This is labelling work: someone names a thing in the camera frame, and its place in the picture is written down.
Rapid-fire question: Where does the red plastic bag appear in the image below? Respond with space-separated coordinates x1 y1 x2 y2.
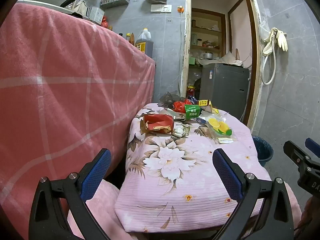
173 99 193 113

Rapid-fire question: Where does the cooking oil bottle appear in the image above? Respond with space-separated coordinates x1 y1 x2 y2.
135 28 153 55

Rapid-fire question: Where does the blue trash bin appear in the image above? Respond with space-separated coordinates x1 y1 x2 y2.
252 135 274 168

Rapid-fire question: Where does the grey wall rack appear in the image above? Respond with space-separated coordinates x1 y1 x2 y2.
100 0 131 8

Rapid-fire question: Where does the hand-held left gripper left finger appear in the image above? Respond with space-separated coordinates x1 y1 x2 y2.
29 148 112 240

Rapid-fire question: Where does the grey washing machine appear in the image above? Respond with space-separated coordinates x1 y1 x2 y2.
199 63 250 120

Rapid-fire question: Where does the clear plastic wall bag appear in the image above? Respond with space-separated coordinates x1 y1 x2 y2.
259 20 270 43

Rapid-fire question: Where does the green carton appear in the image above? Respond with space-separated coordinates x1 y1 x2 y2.
184 104 202 118

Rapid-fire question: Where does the dark plastic bag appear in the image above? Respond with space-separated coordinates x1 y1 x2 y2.
158 91 182 108

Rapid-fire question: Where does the white crumpled sheet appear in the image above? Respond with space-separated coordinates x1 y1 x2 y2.
217 51 244 67

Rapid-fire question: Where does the pink fluffy towel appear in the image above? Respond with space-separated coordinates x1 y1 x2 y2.
65 179 303 240

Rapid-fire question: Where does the lemon print packet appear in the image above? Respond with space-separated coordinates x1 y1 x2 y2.
205 115 238 144

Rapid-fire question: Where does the person's right hand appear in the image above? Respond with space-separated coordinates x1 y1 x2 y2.
301 196 320 232

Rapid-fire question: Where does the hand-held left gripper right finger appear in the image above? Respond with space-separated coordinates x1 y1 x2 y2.
212 148 294 240

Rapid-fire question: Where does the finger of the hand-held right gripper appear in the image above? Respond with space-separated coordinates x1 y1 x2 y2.
305 137 320 158
283 140 312 167

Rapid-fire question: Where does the pink checked cloth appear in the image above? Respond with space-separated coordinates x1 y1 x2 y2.
0 2 156 240

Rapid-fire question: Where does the cream rubber glove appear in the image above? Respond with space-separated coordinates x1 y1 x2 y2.
262 27 278 55
276 30 288 52

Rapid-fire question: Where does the cream hanging cloth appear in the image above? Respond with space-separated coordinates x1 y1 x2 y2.
72 0 88 13

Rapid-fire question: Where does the wooden shelf unit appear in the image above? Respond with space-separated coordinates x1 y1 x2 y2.
191 8 227 67

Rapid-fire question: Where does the pink floral tablecloth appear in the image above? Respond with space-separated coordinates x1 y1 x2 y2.
114 102 273 233

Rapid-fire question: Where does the white hose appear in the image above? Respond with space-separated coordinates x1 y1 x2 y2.
261 32 277 85

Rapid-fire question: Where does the red paper box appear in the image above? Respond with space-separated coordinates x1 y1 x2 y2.
139 114 174 134

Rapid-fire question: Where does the wall socket plate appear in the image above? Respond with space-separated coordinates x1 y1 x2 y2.
150 4 172 13

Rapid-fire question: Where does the white box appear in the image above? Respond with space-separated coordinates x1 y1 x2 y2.
89 6 105 25

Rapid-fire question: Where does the wooden door frame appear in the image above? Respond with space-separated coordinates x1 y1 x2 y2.
181 0 263 130

